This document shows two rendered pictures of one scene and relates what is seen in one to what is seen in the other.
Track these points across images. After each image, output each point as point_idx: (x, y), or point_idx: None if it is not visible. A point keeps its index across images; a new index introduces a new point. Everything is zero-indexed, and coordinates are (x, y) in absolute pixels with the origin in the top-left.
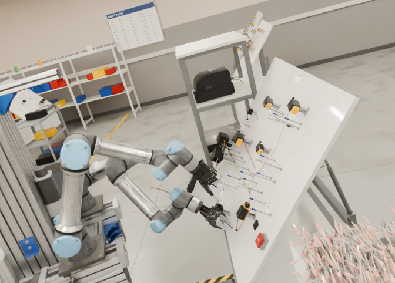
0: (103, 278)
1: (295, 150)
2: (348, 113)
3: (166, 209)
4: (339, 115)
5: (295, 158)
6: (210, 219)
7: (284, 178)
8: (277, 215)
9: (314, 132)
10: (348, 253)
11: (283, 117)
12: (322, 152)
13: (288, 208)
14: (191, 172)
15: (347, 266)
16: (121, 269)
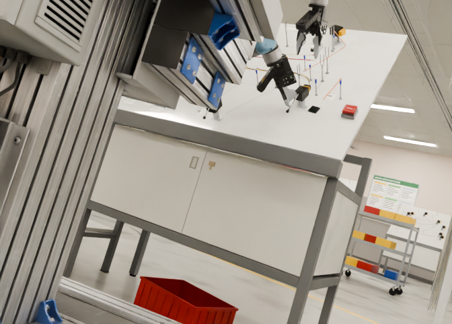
0: (241, 46)
1: (343, 61)
2: (403, 42)
3: None
4: (395, 42)
5: (348, 65)
6: (286, 78)
7: (340, 76)
8: (356, 96)
9: (366, 51)
10: None
11: (289, 47)
12: (393, 58)
13: (371, 89)
14: (323, 6)
15: None
16: (247, 57)
